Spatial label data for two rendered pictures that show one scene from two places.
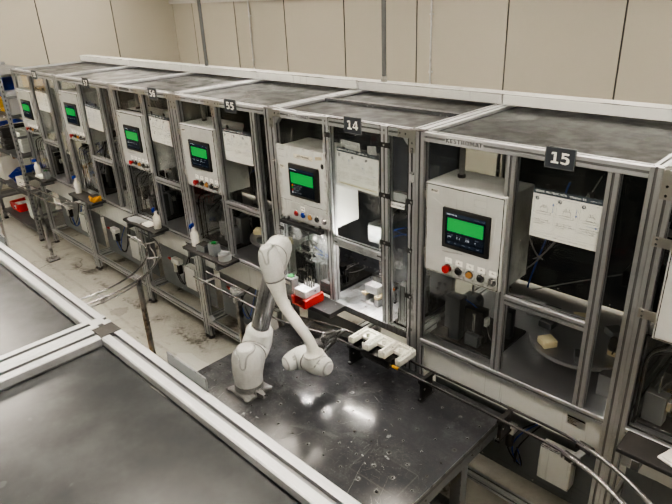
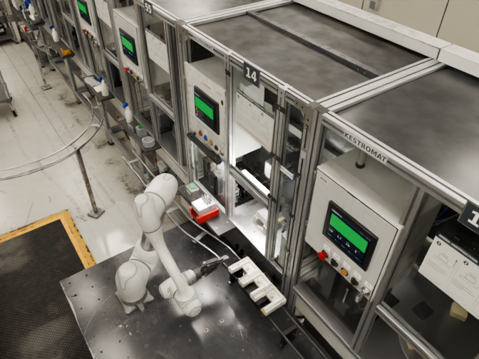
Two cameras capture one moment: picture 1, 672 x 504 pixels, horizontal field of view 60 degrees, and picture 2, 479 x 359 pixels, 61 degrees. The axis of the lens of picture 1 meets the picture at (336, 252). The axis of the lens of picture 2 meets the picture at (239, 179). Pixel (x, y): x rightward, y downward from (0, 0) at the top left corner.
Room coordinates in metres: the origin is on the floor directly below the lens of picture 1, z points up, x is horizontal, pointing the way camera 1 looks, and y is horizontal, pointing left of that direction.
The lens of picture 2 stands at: (1.30, -0.33, 2.85)
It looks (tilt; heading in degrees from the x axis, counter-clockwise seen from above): 41 degrees down; 9
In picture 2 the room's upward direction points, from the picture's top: 1 degrees clockwise
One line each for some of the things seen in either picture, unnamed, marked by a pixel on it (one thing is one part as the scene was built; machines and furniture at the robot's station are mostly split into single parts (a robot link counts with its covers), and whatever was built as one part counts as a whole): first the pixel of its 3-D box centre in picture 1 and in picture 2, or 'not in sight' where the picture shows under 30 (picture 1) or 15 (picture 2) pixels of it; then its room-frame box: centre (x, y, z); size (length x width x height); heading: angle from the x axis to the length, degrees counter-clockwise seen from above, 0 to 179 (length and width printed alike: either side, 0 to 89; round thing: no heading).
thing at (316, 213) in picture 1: (316, 181); (222, 106); (3.36, 0.10, 1.60); 0.42 x 0.29 x 0.46; 45
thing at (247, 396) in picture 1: (251, 386); (135, 296); (2.58, 0.49, 0.71); 0.22 x 0.18 x 0.06; 45
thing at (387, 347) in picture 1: (381, 349); (256, 286); (2.68, -0.23, 0.84); 0.36 x 0.14 x 0.10; 45
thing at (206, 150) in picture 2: (301, 224); (204, 146); (3.26, 0.20, 1.37); 0.36 x 0.04 x 0.04; 45
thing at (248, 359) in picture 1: (247, 362); (130, 278); (2.60, 0.50, 0.85); 0.18 x 0.16 x 0.22; 172
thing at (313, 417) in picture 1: (323, 405); (193, 330); (2.45, 0.10, 0.66); 1.50 x 1.06 x 0.04; 45
